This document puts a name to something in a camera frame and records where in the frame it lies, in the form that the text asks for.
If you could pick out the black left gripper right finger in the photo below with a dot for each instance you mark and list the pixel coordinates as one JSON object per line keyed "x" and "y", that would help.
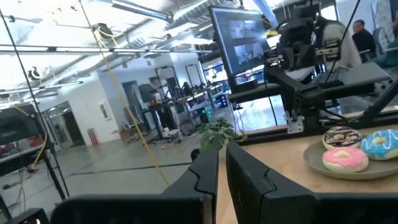
{"x": 255, "y": 189}

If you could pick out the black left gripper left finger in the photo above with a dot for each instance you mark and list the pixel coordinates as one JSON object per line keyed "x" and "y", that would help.
{"x": 205, "y": 177}

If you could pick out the large chocolate frosted donut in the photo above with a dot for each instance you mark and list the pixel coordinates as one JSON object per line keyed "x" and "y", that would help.
{"x": 340, "y": 137}

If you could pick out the large pink frosted donut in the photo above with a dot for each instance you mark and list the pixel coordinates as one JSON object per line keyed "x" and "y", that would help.
{"x": 345, "y": 160}

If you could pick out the large blue frosted donut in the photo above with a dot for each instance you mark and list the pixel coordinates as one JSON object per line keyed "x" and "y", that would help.
{"x": 381, "y": 147}

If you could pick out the black keyboard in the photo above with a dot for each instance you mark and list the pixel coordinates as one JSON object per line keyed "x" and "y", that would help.
{"x": 326, "y": 77}

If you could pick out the green potted plant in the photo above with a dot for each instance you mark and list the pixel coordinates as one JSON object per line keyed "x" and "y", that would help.
{"x": 217, "y": 133}

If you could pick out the black computer monitor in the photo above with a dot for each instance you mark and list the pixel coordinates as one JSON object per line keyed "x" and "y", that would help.
{"x": 241, "y": 40}

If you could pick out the grey desk with monitor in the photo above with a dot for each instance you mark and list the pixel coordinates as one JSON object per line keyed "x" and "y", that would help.
{"x": 248, "y": 93}

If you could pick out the grey-green round plate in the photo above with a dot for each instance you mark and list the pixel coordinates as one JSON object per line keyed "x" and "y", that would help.
{"x": 314, "y": 161}

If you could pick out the seated person in black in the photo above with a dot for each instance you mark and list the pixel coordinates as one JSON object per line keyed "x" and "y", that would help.
{"x": 363, "y": 40}

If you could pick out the grey desk with keyboard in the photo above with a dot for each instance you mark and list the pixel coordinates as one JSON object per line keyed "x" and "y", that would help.
{"x": 363, "y": 76}

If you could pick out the black standing desk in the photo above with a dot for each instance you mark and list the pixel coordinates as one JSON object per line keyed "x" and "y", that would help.
{"x": 163, "y": 115}

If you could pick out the long ceiling light bar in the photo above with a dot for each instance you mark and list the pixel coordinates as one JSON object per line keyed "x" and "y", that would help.
{"x": 93, "y": 48}

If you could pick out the black tripod stand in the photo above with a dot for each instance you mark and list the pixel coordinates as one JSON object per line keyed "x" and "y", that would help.
{"x": 34, "y": 109}

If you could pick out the black equipment cart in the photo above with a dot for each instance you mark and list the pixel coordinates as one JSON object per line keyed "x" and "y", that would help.
{"x": 18, "y": 127}

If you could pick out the white metal frame bracket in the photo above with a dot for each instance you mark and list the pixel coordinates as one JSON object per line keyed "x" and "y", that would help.
{"x": 294, "y": 124}

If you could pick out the red wall fixture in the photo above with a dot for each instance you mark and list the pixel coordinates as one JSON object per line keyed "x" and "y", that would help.
{"x": 93, "y": 137}

